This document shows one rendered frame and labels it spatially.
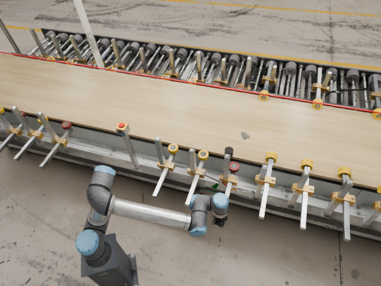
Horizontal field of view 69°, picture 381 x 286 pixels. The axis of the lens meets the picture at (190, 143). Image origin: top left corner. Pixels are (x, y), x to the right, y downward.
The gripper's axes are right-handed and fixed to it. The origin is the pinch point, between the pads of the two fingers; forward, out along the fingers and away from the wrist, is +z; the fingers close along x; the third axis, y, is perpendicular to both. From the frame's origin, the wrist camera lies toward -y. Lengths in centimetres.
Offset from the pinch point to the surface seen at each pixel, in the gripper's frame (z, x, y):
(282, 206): 13, 40, -30
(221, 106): -7, -24, -101
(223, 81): -4, -31, -140
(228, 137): -7, -11, -69
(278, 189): 21, 36, -49
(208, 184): 7.1, -16.3, -30.4
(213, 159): 5, -19, -53
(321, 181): 3, 64, -53
